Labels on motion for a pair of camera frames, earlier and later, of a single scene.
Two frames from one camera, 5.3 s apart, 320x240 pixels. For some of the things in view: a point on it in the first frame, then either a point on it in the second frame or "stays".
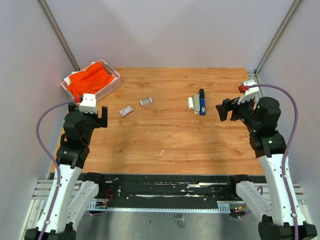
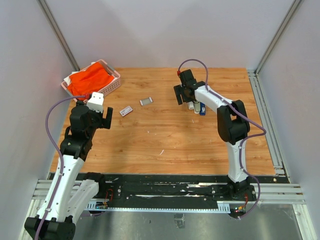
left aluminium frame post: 43,6 stays
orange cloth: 89,80 stays
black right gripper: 223,108 → 178,91
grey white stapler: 196,103 stays
